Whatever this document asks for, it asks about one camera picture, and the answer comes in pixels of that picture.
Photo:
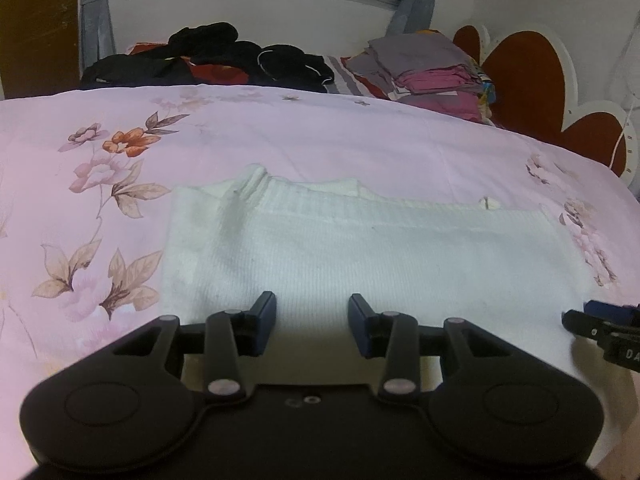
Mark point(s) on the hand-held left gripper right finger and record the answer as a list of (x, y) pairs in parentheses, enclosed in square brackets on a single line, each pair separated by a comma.
[(360, 325)]

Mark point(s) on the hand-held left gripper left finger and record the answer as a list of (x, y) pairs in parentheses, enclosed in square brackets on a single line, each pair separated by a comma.
[(264, 320)]

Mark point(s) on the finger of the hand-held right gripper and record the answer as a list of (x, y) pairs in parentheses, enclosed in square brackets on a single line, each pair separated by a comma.
[(612, 312), (582, 324)]

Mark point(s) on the white knit sweater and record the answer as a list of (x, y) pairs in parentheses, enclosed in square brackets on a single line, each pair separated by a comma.
[(375, 260)]

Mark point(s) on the stack of folded clothes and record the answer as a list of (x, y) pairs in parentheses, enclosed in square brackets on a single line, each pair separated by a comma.
[(430, 80)]

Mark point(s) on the pile of dark clothes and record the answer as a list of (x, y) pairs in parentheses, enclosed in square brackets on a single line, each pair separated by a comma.
[(210, 45)]

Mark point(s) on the pink floral bedsheet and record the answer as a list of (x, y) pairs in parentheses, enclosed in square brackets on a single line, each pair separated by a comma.
[(75, 235)]

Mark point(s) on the striped cloth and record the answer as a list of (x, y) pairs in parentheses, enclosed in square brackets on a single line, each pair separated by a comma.
[(350, 82)]

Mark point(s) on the red and white headboard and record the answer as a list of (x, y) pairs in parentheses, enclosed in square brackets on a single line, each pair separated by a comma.
[(530, 80)]

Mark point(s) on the brown wooden door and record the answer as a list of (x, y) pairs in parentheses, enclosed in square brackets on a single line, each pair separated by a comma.
[(35, 35)]

